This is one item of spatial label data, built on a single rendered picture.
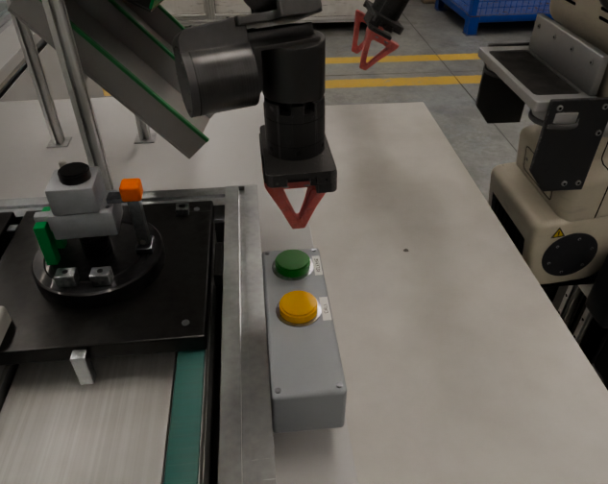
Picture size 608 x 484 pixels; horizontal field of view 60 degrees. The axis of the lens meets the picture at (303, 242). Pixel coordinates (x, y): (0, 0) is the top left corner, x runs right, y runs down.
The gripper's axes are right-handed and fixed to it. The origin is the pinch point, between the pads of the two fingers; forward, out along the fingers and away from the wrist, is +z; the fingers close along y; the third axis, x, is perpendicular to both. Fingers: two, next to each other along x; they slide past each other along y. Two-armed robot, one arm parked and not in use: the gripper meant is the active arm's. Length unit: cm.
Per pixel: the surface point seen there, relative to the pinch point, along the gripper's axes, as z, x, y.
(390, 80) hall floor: 107, 94, -293
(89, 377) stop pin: 8.2, -22.1, 11.5
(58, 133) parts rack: 13, -42, -54
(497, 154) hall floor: 107, 124, -185
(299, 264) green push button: 5.2, -0.2, 1.3
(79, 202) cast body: -5.0, -21.6, 0.4
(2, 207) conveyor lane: 6.0, -38.3, -16.8
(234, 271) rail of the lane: 6.3, -7.5, 0.1
